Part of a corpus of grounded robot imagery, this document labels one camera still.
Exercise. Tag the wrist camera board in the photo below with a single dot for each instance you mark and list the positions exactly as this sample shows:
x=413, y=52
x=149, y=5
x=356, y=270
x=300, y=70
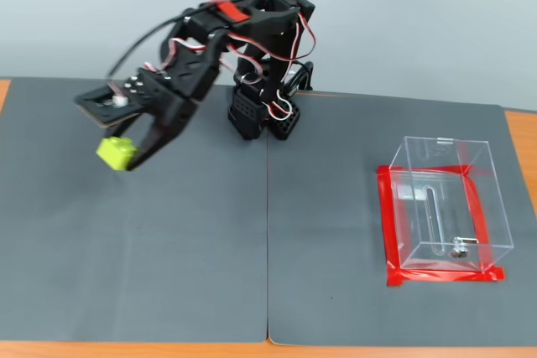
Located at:
x=98, y=104

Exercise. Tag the red tape wrap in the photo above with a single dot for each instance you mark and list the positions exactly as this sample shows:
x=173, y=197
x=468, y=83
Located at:
x=231, y=12

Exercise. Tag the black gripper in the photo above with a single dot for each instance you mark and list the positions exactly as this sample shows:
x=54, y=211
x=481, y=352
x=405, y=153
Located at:
x=164, y=103

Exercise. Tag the grey foam mat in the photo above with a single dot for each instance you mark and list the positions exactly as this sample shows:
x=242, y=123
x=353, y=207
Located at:
x=126, y=249
x=327, y=207

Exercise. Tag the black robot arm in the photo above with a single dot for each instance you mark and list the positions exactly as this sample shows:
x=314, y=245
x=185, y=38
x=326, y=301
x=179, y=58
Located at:
x=268, y=22

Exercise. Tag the green lego block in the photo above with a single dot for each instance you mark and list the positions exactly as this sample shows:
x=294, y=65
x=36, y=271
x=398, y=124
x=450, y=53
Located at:
x=116, y=152

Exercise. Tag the transparent acrylic box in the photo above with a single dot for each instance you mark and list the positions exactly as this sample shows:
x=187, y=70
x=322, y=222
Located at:
x=440, y=215

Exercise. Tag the red tape strip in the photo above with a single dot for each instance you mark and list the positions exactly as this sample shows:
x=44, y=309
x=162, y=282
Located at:
x=419, y=170
x=388, y=224
x=476, y=215
x=440, y=276

